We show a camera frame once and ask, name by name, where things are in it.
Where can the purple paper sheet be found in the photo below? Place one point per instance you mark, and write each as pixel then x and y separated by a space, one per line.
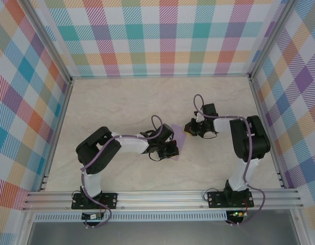
pixel 182 143

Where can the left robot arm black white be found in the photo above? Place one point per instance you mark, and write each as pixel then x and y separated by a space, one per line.
pixel 91 183

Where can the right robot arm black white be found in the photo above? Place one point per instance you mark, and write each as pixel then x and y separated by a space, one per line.
pixel 239 178

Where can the grey metal panel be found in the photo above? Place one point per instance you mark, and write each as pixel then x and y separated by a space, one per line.
pixel 159 234

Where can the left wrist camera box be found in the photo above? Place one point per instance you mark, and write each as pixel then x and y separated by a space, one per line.
pixel 167 132

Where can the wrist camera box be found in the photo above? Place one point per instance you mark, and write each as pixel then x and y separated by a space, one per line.
pixel 210 109
pixel 167 132

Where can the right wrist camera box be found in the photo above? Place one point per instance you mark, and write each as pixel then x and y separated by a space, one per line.
pixel 210 109

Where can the aluminium mounting rail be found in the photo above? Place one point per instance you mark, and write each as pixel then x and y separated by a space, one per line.
pixel 159 199

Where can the aluminium rail along checked wall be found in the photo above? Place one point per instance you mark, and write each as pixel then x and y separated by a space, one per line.
pixel 159 75

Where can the right side aluminium rail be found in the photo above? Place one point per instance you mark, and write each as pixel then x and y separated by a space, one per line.
pixel 268 135

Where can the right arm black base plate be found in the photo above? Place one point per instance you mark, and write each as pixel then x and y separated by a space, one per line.
pixel 216 200

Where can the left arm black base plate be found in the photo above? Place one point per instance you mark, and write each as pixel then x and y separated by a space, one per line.
pixel 110 200

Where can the left side aluminium rail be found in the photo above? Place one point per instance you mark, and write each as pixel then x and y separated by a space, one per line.
pixel 56 135

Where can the right aluminium frame post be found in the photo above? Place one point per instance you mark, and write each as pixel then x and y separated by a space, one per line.
pixel 272 38

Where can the aluminium frame post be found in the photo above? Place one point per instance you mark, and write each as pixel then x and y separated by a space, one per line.
pixel 272 38
pixel 48 39

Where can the left aluminium frame post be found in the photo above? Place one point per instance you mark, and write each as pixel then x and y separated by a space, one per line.
pixel 48 39

